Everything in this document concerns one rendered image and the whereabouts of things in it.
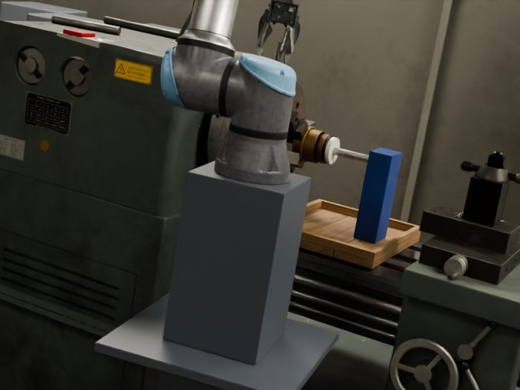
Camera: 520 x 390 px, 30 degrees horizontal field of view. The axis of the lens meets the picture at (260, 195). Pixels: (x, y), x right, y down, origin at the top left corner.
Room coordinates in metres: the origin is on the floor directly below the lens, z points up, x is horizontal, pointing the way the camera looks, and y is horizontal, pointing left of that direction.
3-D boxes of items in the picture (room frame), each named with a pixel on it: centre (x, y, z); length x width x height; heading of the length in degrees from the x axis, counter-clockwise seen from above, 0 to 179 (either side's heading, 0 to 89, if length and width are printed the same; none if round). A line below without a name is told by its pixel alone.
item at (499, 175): (2.17, -0.51, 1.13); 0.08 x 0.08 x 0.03
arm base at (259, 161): (1.89, 0.02, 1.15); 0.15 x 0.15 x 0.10
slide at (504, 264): (2.23, -0.54, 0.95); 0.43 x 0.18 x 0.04; 155
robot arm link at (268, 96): (1.90, 0.03, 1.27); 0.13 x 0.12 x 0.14; 76
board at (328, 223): (2.39, -0.22, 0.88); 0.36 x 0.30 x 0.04; 155
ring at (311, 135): (2.44, -0.11, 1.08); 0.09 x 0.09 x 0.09; 65
